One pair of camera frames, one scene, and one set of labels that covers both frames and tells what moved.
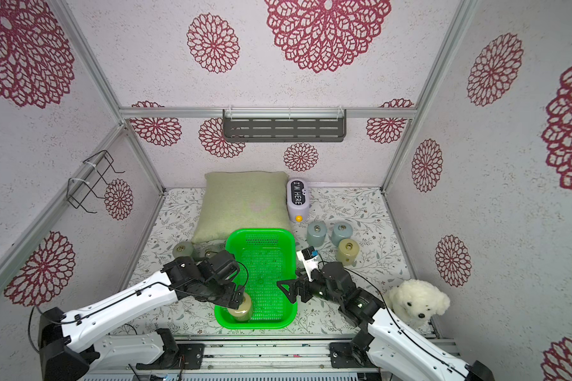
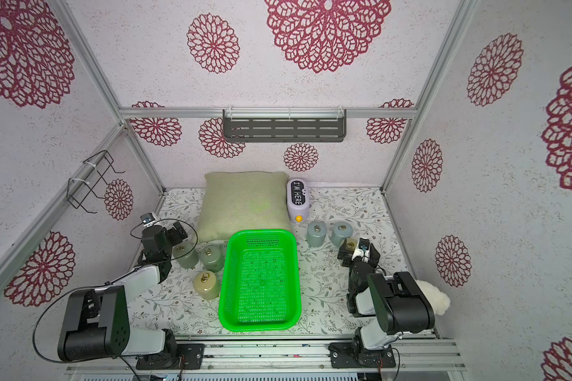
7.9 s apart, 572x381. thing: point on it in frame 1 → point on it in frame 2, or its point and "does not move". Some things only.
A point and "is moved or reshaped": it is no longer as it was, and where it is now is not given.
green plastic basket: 263,257 does not move
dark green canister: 183,249 does not move
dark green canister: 210,249 does not move
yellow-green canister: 244,311 is moved or reshaped
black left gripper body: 222,294 → 172,237
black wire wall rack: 87,178 does not move
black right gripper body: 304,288 → 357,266
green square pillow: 233,200 does not move
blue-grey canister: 341,231 does not move
